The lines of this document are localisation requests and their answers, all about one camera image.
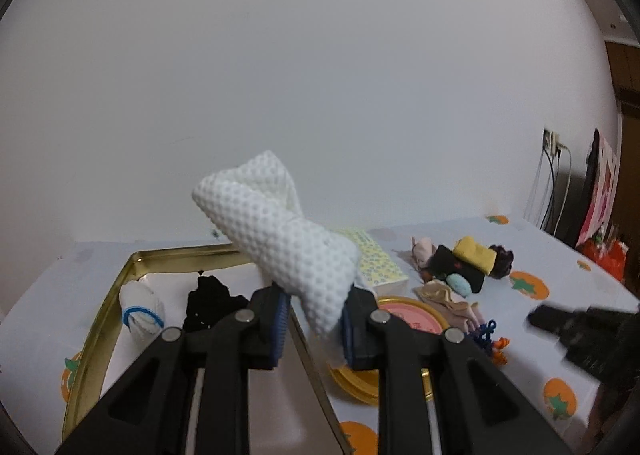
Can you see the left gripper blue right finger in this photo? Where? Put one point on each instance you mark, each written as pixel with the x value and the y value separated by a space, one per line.
pixel 359 346

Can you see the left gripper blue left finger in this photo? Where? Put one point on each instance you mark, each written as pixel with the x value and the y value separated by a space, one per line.
pixel 271 306

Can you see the black knitted cloth white dots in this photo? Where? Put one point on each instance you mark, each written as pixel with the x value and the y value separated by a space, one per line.
pixel 208 303

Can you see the white waffle textured cloth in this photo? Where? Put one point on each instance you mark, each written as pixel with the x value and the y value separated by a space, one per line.
pixel 256 206

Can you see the pink cream cloth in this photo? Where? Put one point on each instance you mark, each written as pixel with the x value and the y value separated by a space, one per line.
pixel 458 312

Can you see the small pink plush toy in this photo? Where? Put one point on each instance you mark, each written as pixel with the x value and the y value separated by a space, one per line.
pixel 422 249

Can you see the light blue soft ball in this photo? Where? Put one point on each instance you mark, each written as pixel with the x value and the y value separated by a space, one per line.
pixel 459 284

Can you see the black wristband red logo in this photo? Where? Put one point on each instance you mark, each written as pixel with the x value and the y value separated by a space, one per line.
pixel 444 263

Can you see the blue cord orange toy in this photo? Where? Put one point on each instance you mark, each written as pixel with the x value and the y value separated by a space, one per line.
pixel 483 337

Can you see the white sock with blue band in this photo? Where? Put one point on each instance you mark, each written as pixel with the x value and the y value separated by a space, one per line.
pixel 143 314

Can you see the dark purple scrunchie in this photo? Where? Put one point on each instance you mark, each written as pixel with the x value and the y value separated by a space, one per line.
pixel 503 262

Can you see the yellow cloth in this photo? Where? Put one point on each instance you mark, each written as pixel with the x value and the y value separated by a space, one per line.
pixel 471 251

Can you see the round yellow tin pink lid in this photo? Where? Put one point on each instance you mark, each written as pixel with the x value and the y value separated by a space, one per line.
pixel 403 330

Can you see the yellow patterned tissue pack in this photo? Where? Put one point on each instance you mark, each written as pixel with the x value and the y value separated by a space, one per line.
pixel 379 271

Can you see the orange plastic bag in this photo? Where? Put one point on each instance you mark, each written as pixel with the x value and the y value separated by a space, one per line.
pixel 610 255

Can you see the gold rectangular tin tray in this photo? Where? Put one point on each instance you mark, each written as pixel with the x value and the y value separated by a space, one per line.
pixel 100 314

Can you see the pink patchwork cloth on monitor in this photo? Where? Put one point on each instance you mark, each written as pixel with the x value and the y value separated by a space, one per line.
pixel 600 188

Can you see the brown wooden door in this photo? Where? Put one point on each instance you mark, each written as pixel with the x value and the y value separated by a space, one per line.
pixel 625 69

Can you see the wall power socket with plugs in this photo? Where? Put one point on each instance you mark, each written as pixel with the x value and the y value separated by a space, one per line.
pixel 550 143

